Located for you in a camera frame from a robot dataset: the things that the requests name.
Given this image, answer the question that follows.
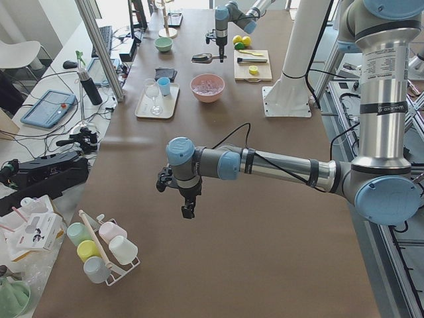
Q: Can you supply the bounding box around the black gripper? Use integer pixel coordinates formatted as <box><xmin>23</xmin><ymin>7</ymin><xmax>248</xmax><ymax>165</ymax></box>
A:
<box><xmin>217</xmin><ymin>44</ymin><xmax>225</xmax><ymax>63</ymax></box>
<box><xmin>178</xmin><ymin>177</ymin><xmax>202</xmax><ymax>219</ymax></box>

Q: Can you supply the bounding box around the steel ice scoop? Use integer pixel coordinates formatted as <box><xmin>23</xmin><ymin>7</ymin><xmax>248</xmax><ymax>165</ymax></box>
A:
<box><xmin>191</xmin><ymin>53</ymin><xmax>220</xmax><ymax>64</ymax></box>

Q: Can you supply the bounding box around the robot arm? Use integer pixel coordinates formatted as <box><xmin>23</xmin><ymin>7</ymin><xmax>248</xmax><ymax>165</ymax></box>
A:
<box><xmin>156</xmin><ymin>1</ymin><xmax>423</xmax><ymax>225</ymax></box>
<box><xmin>214</xmin><ymin>0</ymin><xmax>275</xmax><ymax>63</ymax></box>

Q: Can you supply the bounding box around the clear ice cubes pile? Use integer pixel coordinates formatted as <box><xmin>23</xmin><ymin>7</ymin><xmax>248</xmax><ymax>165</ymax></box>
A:
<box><xmin>191</xmin><ymin>79</ymin><xmax>223</xmax><ymax>95</ymax></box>

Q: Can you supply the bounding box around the wooden cup stand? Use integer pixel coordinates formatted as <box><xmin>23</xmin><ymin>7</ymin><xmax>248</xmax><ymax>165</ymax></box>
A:
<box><xmin>158</xmin><ymin>0</ymin><xmax>178</xmax><ymax>38</ymax></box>

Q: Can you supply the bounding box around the light blue cup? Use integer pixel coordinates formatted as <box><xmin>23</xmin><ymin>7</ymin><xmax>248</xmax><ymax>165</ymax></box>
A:
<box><xmin>156</xmin><ymin>77</ymin><xmax>171</xmax><ymax>96</ymax></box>

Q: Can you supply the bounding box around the white cup on rack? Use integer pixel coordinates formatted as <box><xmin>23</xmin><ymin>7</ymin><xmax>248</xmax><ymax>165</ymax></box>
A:
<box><xmin>109</xmin><ymin>236</ymin><xmax>138</xmax><ymax>265</ymax></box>

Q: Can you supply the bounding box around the pink cup on rack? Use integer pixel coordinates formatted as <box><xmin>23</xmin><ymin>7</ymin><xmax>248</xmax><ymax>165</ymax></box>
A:
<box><xmin>99</xmin><ymin>221</ymin><xmax>127</xmax><ymax>244</ymax></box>

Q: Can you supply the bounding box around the yellow cup on rack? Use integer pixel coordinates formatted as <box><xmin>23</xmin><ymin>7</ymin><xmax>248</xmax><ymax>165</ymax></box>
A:
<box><xmin>77</xmin><ymin>240</ymin><xmax>101</xmax><ymax>262</ymax></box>

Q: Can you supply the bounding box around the grey-blue cup on rack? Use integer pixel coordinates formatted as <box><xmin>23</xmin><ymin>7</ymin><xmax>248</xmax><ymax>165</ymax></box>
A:
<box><xmin>83</xmin><ymin>256</ymin><xmax>111</xmax><ymax>284</ymax></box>

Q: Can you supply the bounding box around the green cup on rack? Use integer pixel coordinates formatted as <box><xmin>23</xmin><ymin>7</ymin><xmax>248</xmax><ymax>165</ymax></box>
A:
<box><xmin>66</xmin><ymin>223</ymin><xmax>91</xmax><ymax>247</ymax></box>

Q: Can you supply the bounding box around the yellow plastic knife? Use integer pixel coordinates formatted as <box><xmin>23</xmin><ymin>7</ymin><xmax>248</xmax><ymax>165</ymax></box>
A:
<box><xmin>238</xmin><ymin>50</ymin><xmax>264</xmax><ymax>56</ymax></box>

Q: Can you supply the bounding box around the steel muddler black tip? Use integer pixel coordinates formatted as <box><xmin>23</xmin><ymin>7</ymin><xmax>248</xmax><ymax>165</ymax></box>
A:
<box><xmin>237</xmin><ymin>57</ymin><xmax>268</xmax><ymax>64</ymax></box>

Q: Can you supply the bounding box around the upper yellow lemon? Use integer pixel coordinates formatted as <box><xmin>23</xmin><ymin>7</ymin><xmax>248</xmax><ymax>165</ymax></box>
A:
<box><xmin>233</xmin><ymin>35</ymin><xmax>242</xmax><ymax>44</ymax></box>

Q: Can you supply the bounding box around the bamboo cutting board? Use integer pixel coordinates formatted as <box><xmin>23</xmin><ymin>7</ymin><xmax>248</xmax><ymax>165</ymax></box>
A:
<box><xmin>234</xmin><ymin>50</ymin><xmax>272</xmax><ymax>81</ymax></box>

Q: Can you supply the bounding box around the half lemon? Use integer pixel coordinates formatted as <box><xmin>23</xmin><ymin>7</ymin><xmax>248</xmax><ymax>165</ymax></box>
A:
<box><xmin>248</xmin><ymin>66</ymin><xmax>258</xmax><ymax>74</ymax></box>

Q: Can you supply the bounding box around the pink bowl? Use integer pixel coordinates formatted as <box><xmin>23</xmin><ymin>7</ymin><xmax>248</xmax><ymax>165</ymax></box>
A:
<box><xmin>190</xmin><ymin>74</ymin><xmax>225</xmax><ymax>103</ymax></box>

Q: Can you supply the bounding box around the grey folded cloth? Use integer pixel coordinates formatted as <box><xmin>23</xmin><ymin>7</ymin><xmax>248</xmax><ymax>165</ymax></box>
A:
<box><xmin>154</xmin><ymin>68</ymin><xmax>178</xmax><ymax>82</ymax></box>

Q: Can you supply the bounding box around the green bowl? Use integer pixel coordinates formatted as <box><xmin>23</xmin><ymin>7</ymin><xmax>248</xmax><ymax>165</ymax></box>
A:
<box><xmin>154</xmin><ymin>37</ymin><xmax>173</xmax><ymax>52</ymax></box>

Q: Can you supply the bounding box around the clear wine glass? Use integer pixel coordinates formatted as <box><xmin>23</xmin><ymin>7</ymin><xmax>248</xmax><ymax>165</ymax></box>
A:
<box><xmin>144</xmin><ymin>78</ymin><xmax>163</xmax><ymax>116</ymax></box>

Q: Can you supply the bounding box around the cream serving tray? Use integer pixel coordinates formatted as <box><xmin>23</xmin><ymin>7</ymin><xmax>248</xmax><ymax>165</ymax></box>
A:
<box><xmin>134</xmin><ymin>80</ymin><xmax>180</xmax><ymax>119</ymax></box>

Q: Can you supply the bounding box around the wooden dowel stick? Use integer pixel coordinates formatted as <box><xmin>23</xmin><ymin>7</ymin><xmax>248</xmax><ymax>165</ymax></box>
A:
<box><xmin>78</xmin><ymin>209</ymin><xmax>113</xmax><ymax>270</ymax></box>

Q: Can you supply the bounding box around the black keyboard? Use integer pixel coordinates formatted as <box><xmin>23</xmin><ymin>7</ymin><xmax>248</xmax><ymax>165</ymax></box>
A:
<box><xmin>98</xmin><ymin>26</ymin><xmax>113</xmax><ymax>56</ymax></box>

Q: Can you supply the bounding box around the black water bottle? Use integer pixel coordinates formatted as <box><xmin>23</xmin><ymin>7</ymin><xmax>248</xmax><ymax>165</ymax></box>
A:
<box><xmin>77</xmin><ymin>68</ymin><xmax>103</xmax><ymax>105</ymax></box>

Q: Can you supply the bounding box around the black equipment case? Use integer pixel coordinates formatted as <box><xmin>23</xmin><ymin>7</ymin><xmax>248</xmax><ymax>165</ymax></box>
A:
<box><xmin>1</xmin><ymin>150</ymin><xmax>89</xmax><ymax>217</ymax></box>

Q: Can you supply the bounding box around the white product box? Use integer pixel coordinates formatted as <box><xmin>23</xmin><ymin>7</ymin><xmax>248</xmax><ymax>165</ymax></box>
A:
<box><xmin>17</xmin><ymin>213</ymin><xmax>63</xmax><ymax>251</ymax></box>

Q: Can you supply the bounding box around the blue teach pendant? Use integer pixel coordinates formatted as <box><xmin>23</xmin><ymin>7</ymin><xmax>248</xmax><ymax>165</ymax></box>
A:
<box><xmin>21</xmin><ymin>90</ymin><xmax>76</xmax><ymax>129</ymax></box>

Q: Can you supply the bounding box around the white chair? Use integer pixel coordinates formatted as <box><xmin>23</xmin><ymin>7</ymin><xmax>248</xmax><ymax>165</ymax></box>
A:
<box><xmin>1</xmin><ymin>40</ymin><xmax>44</xmax><ymax>80</ymax></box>

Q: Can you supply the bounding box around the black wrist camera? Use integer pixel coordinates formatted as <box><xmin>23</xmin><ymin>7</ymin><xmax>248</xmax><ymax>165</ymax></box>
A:
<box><xmin>156</xmin><ymin>166</ymin><xmax>174</xmax><ymax>192</ymax></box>
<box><xmin>205</xmin><ymin>29</ymin><xmax>216</xmax><ymax>44</ymax></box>

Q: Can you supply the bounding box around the black frame object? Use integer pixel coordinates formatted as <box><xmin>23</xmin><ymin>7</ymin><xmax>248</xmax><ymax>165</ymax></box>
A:
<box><xmin>167</xmin><ymin>13</ymin><xmax>183</xmax><ymax>28</ymax></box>

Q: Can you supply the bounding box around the white wire rack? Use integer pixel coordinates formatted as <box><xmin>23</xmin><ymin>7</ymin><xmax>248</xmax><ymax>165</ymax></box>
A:
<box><xmin>77</xmin><ymin>210</ymin><xmax>140</xmax><ymax>286</ymax></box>

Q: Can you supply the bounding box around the aluminium frame post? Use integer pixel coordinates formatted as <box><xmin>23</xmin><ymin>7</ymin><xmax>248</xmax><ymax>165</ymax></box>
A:
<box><xmin>75</xmin><ymin>0</ymin><xmax>125</xmax><ymax>102</ymax></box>

